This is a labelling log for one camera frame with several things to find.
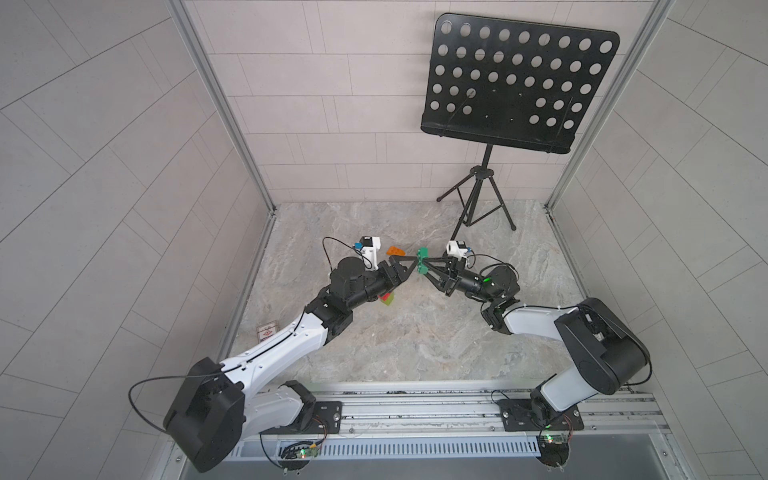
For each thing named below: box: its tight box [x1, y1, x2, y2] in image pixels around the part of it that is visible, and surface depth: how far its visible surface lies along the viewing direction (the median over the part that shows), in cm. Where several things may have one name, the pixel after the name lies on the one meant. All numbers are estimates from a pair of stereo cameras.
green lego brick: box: [417, 247, 429, 275], surface depth 73 cm
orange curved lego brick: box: [386, 246, 406, 256], surface depth 104 cm
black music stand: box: [420, 13, 621, 241], surface depth 68 cm
